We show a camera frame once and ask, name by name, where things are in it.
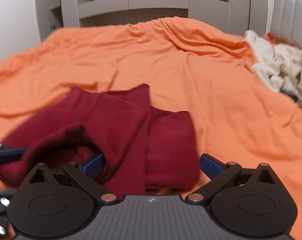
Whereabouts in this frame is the dark red small garment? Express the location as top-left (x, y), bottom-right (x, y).
top-left (0, 85), bottom-right (200, 196)

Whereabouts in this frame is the cream patterned clothes pile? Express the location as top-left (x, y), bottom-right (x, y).
top-left (244, 30), bottom-right (302, 107)

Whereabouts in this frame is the orange bed cover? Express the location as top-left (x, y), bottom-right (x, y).
top-left (0, 17), bottom-right (302, 239)

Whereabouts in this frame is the grey padded headboard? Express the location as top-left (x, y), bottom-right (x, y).
top-left (270, 0), bottom-right (302, 49)

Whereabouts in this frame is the grey wall cabinet unit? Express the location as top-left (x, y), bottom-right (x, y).
top-left (35, 0), bottom-right (268, 40)

